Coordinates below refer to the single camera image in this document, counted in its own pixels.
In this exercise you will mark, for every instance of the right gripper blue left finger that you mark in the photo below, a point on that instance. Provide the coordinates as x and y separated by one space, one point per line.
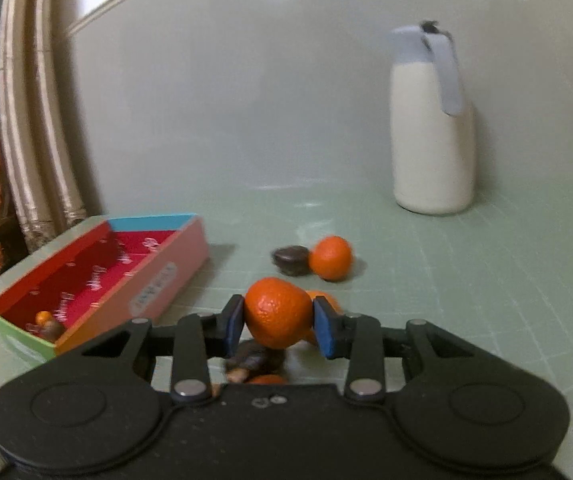
197 339

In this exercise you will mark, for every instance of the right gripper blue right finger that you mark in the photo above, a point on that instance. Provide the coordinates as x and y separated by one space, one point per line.
359 340

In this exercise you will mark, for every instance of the dark split chestnut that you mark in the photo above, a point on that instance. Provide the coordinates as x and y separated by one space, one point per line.
253 360

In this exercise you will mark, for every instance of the red strawberry piece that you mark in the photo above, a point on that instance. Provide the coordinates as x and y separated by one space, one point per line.
269 379

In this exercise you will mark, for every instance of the large front orange mandarin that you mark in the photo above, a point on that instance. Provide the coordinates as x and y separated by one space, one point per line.
277 313

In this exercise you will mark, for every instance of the lone brown chestnut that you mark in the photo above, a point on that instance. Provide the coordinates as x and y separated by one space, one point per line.
52 330

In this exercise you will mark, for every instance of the small kumquat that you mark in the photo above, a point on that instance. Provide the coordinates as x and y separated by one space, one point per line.
43 317

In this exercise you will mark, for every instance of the colourful cardboard box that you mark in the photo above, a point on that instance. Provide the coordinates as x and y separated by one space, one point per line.
123 268

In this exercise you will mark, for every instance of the dark chestnut at back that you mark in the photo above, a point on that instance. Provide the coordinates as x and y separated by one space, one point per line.
291 260

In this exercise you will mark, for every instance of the green grid table mat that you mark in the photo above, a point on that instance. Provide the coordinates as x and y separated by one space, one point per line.
499 275

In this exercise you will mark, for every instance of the cream thermos jug grey lid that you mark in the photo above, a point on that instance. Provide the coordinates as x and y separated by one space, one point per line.
431 123

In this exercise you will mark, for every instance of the beige satin curtain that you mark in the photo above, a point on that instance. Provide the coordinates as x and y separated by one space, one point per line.
44 189

